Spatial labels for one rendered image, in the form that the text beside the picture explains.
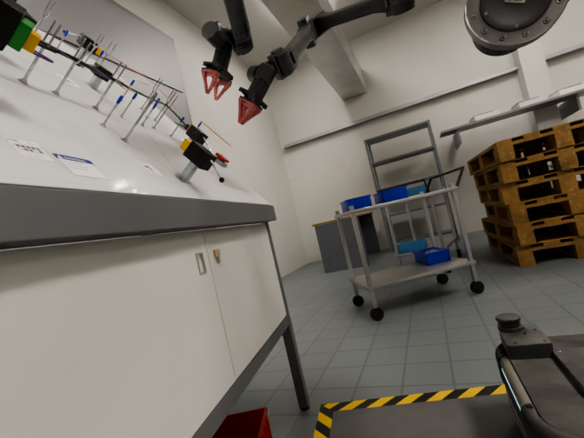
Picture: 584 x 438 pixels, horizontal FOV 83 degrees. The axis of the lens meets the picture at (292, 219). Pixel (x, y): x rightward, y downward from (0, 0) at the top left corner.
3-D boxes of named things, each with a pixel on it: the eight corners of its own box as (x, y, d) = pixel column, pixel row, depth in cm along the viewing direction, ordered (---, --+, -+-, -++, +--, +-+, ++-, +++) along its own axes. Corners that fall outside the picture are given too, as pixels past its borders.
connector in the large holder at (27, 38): (10, 39, 52) (23, 16, 52) (31, 52, 54) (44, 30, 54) (6, 44, 48) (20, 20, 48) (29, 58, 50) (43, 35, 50)
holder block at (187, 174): (203, 202, 82) (227, 169, 80) (169, 171, 84) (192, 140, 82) (212, 202, 86) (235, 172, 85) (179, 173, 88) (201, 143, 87)
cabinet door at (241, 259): (288, 315, 138) (267, 222, 139) (239, 379, 84) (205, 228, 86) (282, 315, 138) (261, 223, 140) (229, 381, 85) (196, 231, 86)
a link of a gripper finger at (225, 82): (200, 93, 115) (207, 66, 114) (211, 102, 121) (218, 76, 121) (215, 96, 112) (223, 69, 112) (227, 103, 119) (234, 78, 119)
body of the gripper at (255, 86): (236, 91, 105) (247, 69, 105) (251, 104, 115) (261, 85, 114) (252, 98, 103) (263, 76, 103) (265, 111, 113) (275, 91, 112)
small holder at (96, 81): (66, 71, 98) (79, 50, 97) (96, 88, 106) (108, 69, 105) (71, 77, 96) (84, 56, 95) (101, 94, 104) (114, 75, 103)
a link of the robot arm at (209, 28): (252, 51, 113) (248, 29, 114) (235, 30, 102) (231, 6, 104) (222, 64, 117) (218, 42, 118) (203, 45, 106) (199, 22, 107)
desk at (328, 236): (382, 251, 595) (373, 210, 597) (371, 265, 465) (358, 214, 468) (343, 258, 622) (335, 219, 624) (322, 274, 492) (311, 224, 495)
